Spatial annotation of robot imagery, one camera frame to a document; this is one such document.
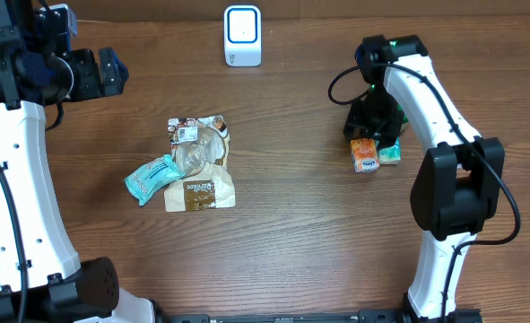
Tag small orange tissue pack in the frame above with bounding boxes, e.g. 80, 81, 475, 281
350, 138, 379, 173

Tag small teal tissue pack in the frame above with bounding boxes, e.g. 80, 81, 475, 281
378, 138, 401, 165

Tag teal wet wipes pack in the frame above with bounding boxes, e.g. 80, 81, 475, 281
124, 154, 185, 206

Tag beige brown snack bag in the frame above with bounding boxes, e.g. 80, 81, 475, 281
164, 115, 236, 213

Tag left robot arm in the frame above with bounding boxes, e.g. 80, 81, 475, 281
0, 0, 157, 322

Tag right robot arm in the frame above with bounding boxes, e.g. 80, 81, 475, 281
343, 35, 505, 322

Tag cardboard backboard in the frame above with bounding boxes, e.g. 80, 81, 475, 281
67, 0, 530, 22

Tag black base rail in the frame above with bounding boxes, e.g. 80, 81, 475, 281
163, 310, 424, 323

